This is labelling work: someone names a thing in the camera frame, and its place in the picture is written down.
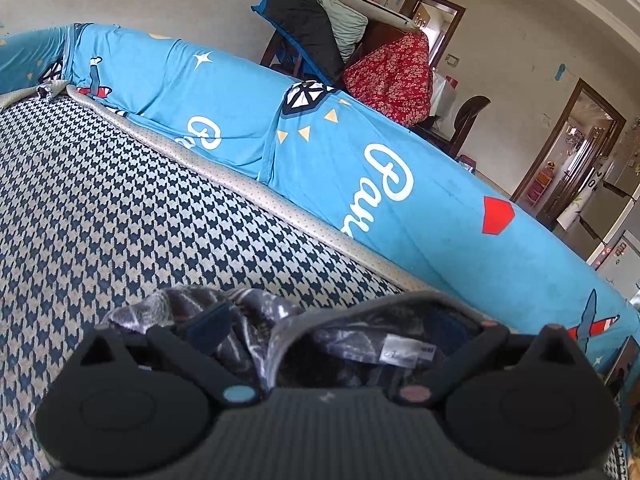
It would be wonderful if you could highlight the grey doodle-print fleece garment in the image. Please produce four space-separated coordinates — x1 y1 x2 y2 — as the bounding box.
106 286 490 394

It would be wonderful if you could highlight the blue printed sofa back cover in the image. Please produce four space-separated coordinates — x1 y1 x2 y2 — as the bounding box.
1 24 639 368

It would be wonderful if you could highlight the blue houndstooth sofa seat cover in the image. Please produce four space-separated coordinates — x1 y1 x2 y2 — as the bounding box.
0 86 632 480

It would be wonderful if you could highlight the grey refrigerator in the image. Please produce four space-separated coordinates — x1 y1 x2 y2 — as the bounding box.
553 122 639 307

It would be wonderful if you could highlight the dark wooden chair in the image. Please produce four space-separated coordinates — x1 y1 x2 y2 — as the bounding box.
410 96 491 158

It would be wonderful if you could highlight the red floral cushion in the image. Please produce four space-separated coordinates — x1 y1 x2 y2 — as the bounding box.
343 32 433 127

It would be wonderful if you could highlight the light green striped pillow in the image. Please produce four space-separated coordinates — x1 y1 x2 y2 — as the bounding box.
317 0 368 62

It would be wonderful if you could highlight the black and blue pillow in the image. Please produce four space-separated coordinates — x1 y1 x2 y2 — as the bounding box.
250 0 344 84

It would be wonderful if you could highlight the brown wooden door frame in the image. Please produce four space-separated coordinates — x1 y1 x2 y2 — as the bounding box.
511 79 626 230

